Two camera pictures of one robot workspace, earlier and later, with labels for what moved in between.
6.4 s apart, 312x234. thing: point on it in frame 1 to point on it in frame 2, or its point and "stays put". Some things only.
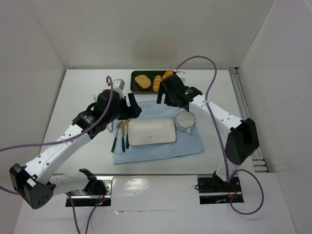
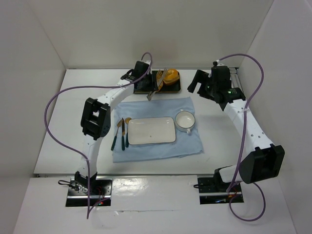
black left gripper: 126,107 to 151,81
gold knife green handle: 123,136 stays put
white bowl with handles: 185,121 stays put
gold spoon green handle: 127,141 stays put
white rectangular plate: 151,131 stays put
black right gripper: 166,88 to 203,83
